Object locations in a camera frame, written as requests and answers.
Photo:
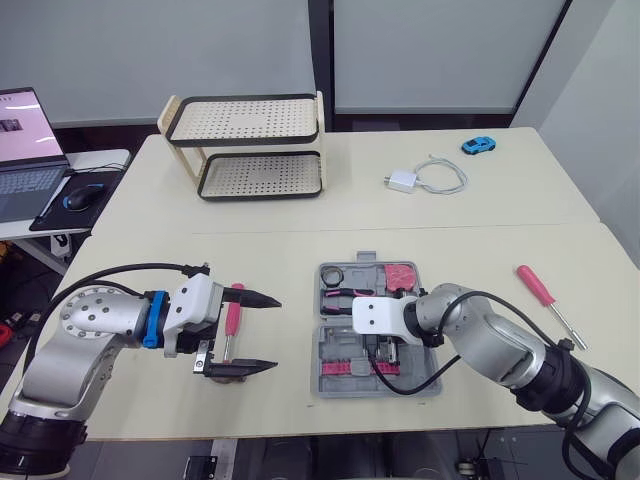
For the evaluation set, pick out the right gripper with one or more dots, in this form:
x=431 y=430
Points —
x=382 y=347

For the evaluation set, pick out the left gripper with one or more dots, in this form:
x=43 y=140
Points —
x=197 y=337

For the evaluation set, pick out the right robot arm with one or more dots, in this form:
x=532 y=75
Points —
x=500 y=340

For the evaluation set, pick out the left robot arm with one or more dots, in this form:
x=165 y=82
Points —
x=75 y=320

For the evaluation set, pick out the grey tool case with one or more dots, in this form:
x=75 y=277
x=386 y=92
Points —
x=345 y=340

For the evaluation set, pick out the black pink pliers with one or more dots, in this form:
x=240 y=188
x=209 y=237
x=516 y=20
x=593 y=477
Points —
x=340 y=294

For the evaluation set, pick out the pink tape measure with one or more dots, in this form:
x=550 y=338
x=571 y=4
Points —
x=400 y=277

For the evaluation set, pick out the roll of tape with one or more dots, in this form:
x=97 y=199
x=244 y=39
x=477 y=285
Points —
x=333 y=276

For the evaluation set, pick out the pink bit holder strip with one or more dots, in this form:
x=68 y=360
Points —
x=392 y=369
x=336 y=369

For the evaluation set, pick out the robot body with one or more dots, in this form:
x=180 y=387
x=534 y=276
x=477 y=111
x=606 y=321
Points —
x=350 y=457

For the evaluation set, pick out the white charger block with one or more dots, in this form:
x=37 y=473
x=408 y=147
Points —
x=401 y=181

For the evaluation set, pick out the two-tier perforated shelf rack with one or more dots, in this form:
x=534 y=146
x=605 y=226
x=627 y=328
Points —
x=250 y=145

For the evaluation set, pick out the black blue computer mouse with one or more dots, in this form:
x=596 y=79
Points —
x=80 y=197

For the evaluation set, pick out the blue toy car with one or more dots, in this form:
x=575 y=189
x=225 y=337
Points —
x=478 y=145

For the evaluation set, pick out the black mouse pad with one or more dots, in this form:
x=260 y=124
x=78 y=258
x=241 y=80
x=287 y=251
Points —
x=50 y=217

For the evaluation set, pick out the white side desk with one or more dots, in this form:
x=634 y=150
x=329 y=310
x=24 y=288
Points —
x=95 y=157

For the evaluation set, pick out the grey laptop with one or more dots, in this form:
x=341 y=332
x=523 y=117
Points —
x=25 y=150

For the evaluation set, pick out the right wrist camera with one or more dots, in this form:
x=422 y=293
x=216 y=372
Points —
x=375 y=315

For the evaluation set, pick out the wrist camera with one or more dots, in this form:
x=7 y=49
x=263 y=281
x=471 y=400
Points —
x=375 y=315
x=192 y=302

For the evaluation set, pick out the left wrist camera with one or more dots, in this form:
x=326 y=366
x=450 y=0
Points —
x=192 y=302

